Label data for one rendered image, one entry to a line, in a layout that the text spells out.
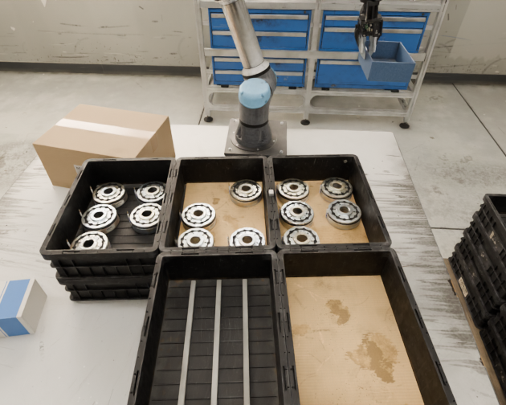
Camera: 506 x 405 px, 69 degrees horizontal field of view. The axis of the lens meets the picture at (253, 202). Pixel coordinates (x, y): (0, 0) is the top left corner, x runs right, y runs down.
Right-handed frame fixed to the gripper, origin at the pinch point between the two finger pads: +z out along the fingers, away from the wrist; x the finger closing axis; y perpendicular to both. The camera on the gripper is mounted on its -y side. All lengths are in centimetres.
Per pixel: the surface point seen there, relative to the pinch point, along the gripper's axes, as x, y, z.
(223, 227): -48, 63, 23
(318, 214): -19, 54, 27
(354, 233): -9, 62, 29
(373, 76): 1.4, 9.9, 4.0
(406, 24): 47, -141, 39
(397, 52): 13.3, -9.4, 4.2
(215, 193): -53, 48, 23
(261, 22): -53, -138, 26
